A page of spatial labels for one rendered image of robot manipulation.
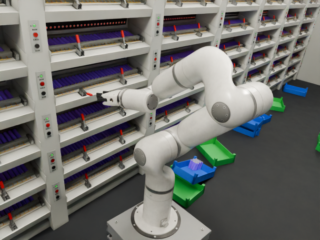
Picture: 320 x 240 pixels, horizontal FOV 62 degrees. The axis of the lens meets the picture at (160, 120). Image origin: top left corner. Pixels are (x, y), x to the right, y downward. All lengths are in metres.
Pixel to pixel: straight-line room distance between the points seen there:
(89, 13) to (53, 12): 0.17
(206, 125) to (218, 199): 1.19
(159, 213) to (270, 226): 0.94
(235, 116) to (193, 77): 0.21
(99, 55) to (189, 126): 0.69
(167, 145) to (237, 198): 1.12
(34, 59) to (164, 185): 0.71
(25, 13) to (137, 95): 0.51
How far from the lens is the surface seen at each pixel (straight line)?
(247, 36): 2.79
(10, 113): 1.26
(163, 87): 0.88
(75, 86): 1.40
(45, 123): 1.31
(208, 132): 0.80
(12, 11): 1.14
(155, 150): 0.92
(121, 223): 1.22
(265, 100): 0.75
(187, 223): 1.24
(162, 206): 1.12
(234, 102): 0.65
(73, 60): 1.28
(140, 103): 0.99
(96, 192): 1.83
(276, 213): 2.01
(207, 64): 0.75
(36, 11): 1.17
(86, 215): 1.77
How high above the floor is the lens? 1.31
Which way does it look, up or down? 28 degrees down
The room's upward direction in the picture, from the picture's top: 5 degrees clockwise
